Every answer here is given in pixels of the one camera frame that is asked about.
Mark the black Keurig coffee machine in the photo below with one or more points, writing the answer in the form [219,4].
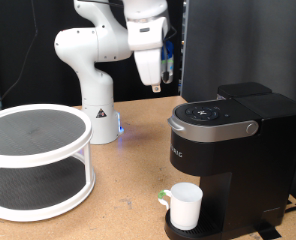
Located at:
[248,160]

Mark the white two-tier turntable shelf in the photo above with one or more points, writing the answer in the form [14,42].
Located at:
[38,186]

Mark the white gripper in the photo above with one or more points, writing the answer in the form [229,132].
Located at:
[148,50]

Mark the aluminium frame post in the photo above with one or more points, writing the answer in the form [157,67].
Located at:
[185,13]

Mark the white mug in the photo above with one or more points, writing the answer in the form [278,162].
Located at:
[186,206]

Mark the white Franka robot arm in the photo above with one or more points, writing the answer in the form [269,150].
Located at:
[94,100]

